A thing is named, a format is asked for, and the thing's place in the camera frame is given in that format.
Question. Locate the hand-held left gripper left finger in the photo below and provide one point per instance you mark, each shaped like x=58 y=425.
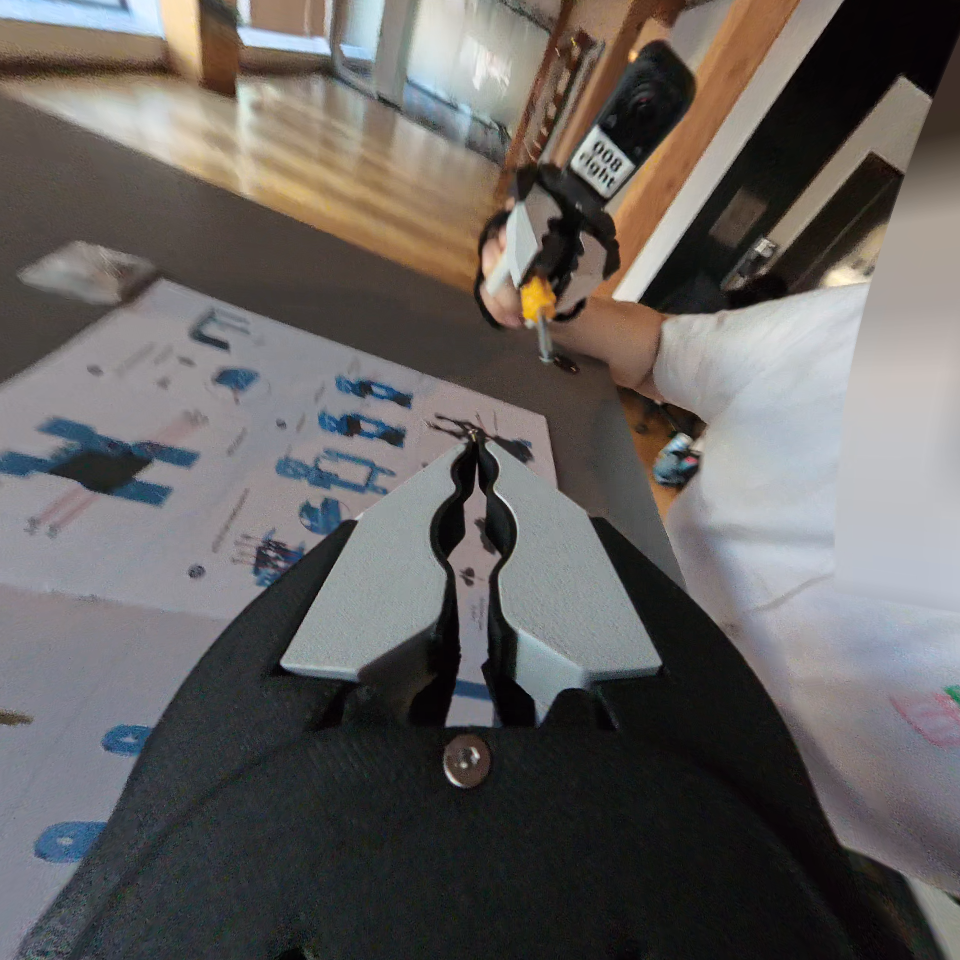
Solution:
x=375 y=592

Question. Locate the person's white shirt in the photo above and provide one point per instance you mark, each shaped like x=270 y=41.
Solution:
x=750 y=465

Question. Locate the wooden rack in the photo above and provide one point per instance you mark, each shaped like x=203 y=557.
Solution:
x=551 y=97

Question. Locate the wooden door frame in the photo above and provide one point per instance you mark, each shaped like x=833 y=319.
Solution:
x=720 y=112

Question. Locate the clear plastic bag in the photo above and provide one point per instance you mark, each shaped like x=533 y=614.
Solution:
x=86 y=271

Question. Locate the blue and white object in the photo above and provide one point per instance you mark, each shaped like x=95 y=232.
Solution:
x=675 y=461

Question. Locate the wooden pillar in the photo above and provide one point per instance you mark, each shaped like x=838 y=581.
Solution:
x=202 y=45

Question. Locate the grey desk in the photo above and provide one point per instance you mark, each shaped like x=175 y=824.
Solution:
x=225 y=240

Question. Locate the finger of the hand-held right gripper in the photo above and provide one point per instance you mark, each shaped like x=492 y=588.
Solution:
x=519 y=244
x=589 y=270

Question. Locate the small brass screw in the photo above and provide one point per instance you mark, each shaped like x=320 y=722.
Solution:
x=474 y=432

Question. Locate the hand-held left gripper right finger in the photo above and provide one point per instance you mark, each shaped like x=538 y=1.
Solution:
x=570 y=600

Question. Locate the person's right hand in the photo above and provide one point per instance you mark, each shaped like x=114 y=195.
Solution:
x=501 y=307

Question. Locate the person's right forearm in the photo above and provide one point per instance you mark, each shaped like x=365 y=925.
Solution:
x=607 y=337

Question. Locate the printed instruction sheet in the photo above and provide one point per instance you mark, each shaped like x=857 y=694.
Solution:
x=187 y=517

